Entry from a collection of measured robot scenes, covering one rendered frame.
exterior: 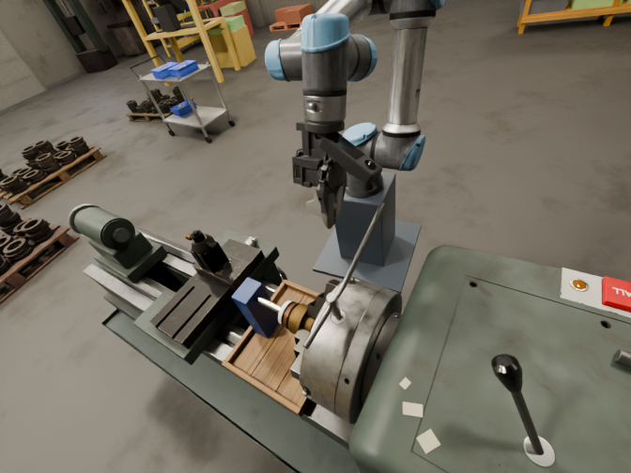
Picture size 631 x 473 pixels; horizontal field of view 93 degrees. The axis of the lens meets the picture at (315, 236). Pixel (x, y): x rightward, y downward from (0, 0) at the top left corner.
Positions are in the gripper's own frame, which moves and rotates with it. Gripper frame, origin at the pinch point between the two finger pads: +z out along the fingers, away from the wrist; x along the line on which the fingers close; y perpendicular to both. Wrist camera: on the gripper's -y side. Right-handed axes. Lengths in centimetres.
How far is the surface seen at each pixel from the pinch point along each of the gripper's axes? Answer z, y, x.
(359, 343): 18.9, -12.1, 9.7
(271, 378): 55, 16, 8
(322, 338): 20.4, -4.7, 11.5
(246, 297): 29.6, 25.9, 4.2
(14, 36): -102, 1181, -316
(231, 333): 55, 40, 2
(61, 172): 97, 488, -95
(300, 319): 28.1, 6.8, 3.7
